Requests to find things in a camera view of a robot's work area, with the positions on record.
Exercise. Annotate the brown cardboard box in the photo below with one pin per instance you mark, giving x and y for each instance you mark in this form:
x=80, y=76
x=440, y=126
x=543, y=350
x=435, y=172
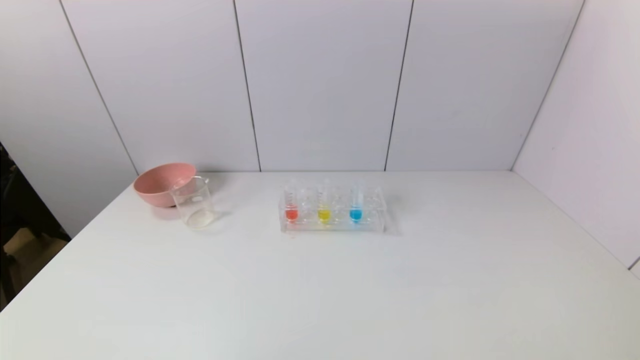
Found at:
x=30, y=260

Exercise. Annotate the test tube with blue pigment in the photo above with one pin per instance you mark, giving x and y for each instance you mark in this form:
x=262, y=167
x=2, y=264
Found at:
x=355, y=214

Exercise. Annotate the test tube with yellow pigment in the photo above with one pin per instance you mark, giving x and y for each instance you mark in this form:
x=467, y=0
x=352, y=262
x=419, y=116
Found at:
x=324, y=215

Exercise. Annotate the pink plastic bowl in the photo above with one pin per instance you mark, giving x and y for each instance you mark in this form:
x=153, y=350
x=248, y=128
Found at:
x=157, y=185

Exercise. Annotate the clear acrylic test tube rack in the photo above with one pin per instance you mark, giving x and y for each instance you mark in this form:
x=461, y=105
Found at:
x=372, y=222

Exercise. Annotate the clear glass beaker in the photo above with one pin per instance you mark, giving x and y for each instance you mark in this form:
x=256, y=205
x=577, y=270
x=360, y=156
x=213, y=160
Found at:
x=195, y=210

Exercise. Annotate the test tube with red pigment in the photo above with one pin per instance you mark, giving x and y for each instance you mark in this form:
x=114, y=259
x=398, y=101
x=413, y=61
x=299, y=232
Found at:
x=291, y=214

